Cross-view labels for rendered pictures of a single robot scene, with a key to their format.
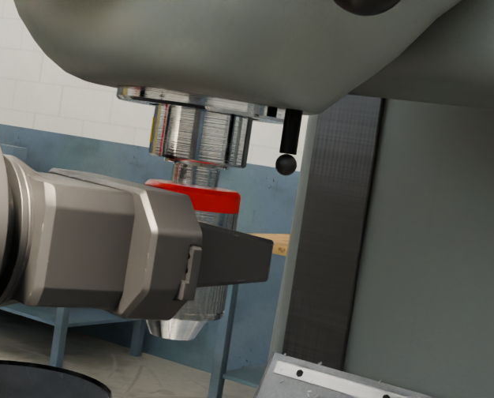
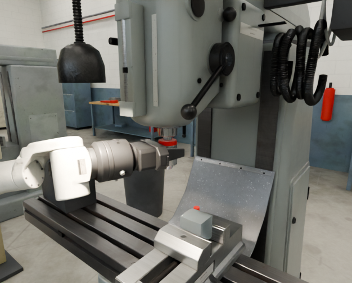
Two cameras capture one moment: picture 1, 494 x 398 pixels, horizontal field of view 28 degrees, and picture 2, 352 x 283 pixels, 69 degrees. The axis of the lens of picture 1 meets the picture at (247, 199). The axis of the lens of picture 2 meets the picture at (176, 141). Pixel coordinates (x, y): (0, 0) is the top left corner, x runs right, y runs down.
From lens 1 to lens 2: 0.19 m
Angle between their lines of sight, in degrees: 11
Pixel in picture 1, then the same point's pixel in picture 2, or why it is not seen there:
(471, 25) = (220, 97)
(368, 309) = (214, 144)
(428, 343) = (228, 151)
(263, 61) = (175, 122)
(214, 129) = (169, 130)
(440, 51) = (215, 103)
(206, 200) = (170, 144)
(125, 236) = (154, 156)
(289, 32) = (179, 116)
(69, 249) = (144, 160)
